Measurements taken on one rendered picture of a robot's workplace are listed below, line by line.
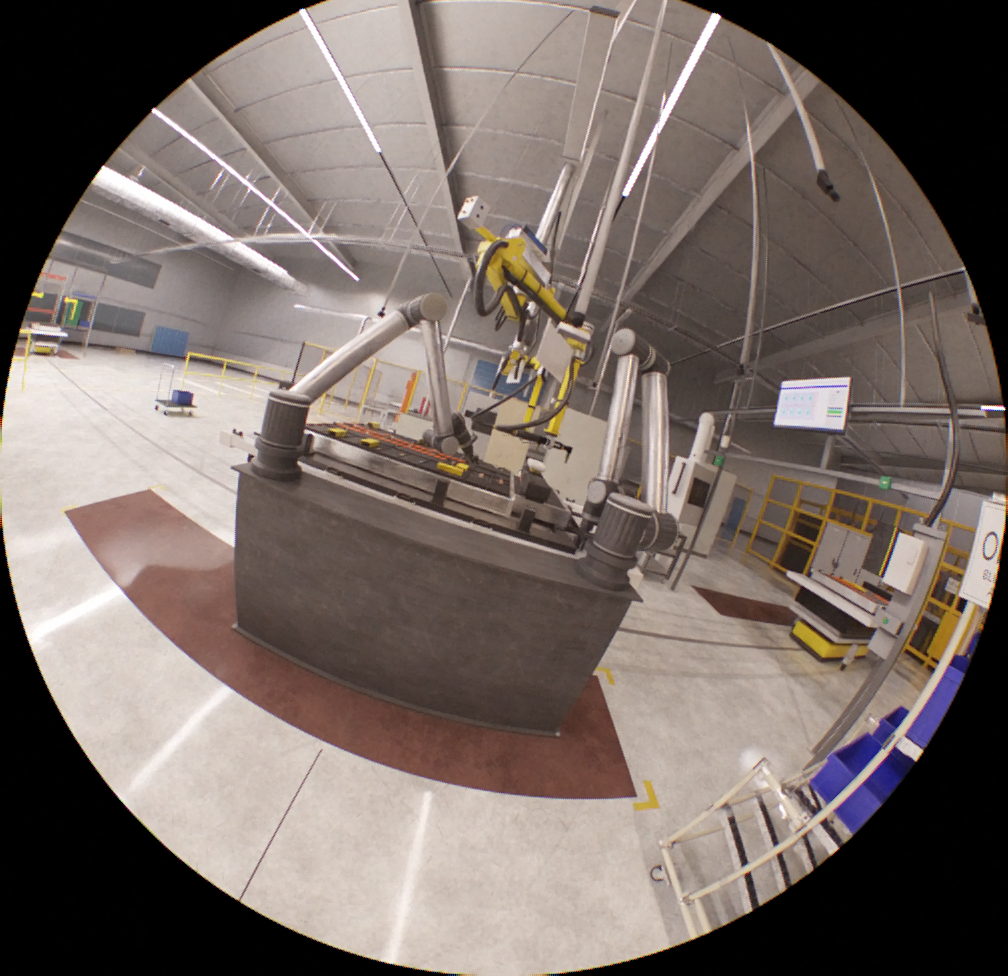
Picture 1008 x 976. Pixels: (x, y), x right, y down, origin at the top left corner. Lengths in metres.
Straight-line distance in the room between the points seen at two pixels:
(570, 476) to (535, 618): 5.53
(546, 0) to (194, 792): 10.62
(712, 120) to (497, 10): 5.43
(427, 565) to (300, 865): 1.26
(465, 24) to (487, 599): 10.49
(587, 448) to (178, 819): 7.03
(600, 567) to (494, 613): 0.45
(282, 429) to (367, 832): 1.57
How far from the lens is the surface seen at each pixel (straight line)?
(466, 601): 1.31
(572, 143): 2.49
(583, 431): 6.72
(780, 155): 10.55
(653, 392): 1.72
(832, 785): 1.32
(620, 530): 1.31
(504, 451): 6.66
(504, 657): 1.48
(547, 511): 2.12
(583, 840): 1.66
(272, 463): 1.49
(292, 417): 1.45
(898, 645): 2.37
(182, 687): 1.80
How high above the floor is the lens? 1.38
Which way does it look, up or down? 8 degrees down
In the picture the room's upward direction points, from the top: 18 degrees clockwise
